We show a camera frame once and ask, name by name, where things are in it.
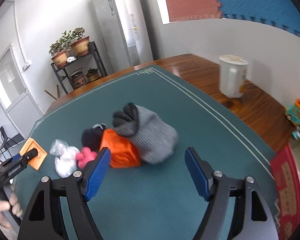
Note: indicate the teal toy bus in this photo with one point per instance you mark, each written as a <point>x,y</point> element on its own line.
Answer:
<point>293,115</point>

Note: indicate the grey ribbed sock bundle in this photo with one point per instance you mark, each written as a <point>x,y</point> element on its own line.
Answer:
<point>154,139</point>

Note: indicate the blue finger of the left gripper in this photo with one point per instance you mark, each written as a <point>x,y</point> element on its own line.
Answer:
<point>28,154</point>

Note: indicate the red tin box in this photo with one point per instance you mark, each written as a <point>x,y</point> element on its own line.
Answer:
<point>287,182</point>

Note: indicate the teal table mat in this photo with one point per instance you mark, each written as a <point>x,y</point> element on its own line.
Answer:
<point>154,201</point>

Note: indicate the black folding chair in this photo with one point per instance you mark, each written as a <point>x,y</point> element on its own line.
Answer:
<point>7,142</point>

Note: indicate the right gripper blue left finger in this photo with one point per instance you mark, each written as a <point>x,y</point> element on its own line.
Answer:
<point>43,218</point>

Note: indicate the navy black sock ball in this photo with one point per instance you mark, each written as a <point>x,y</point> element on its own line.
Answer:
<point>92,137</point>

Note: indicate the red foam mat tile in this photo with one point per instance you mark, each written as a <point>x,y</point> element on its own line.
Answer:
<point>190,0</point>

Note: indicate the white cartoon mug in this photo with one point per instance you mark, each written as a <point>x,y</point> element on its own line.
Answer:
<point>232,75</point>

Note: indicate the black metal shelf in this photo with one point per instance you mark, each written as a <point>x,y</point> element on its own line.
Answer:
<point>91,60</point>

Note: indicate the white door with window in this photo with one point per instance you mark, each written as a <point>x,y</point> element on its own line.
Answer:
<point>15,98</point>

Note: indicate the blue foam mat tile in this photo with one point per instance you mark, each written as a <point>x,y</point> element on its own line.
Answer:
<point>281,14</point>

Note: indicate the gloved left hand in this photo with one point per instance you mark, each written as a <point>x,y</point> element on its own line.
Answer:
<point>6,205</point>

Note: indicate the dark orange toy cube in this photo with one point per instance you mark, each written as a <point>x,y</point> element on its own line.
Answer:
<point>123,153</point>

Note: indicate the brown ceramic jar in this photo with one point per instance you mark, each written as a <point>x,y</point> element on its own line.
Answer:
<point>77,79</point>

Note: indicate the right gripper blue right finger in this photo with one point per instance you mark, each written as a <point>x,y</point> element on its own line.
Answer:
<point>251,219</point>

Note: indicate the white standing air conditioner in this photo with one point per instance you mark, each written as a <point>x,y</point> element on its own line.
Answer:
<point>124,32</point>

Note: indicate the left potted plant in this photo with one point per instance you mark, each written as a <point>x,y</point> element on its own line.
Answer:
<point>58,53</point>

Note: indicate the light orange toy cube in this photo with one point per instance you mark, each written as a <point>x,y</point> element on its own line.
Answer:
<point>39,158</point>

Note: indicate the small lower potted plant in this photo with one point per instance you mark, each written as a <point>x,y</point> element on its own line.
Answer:
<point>92,74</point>

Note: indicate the right potted plant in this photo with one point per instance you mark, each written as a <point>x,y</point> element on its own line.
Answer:
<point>76,41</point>

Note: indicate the white fluffy sock ball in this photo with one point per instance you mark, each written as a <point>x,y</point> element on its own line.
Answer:
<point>65,158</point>

